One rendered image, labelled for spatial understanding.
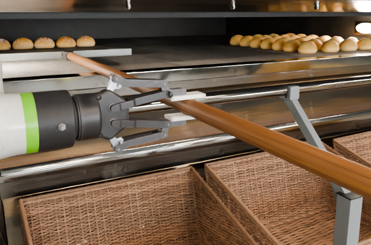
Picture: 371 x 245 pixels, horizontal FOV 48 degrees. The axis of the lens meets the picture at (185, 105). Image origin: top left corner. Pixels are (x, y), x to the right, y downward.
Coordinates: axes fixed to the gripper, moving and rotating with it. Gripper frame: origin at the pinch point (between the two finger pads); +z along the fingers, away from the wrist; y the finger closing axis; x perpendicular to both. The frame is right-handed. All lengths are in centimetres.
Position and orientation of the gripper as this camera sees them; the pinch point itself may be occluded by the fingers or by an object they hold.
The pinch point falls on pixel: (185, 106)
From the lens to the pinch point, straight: 75.2
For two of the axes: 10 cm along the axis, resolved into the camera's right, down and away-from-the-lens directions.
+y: -0.1, 9.8, 2.2
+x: 4.6, 1.9, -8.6
